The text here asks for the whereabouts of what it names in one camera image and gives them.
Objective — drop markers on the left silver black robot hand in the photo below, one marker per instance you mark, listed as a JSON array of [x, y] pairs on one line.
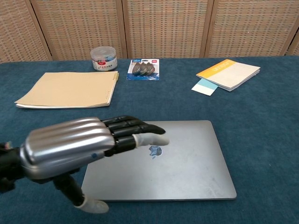
[[65, 142]]

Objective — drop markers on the silver laptop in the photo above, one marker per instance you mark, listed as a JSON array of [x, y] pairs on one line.
[[187, 163]]

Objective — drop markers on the woven rattan folding screen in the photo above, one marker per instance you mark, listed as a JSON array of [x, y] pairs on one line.
[[163, 28]]

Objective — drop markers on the tan manila folder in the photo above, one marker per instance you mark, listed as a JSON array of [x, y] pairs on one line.
[[70, 89]]

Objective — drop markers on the clear jar of binder clips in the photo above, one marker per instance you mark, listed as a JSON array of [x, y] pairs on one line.
[[104, 58]]

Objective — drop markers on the blue blister pack of clips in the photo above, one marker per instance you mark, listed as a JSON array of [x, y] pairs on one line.
[[143, 68]]

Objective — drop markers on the light blue paper card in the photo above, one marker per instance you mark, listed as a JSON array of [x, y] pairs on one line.
[[203, 88]]

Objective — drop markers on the orange and white notebook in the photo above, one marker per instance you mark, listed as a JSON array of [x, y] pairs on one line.
[[231, 73]]

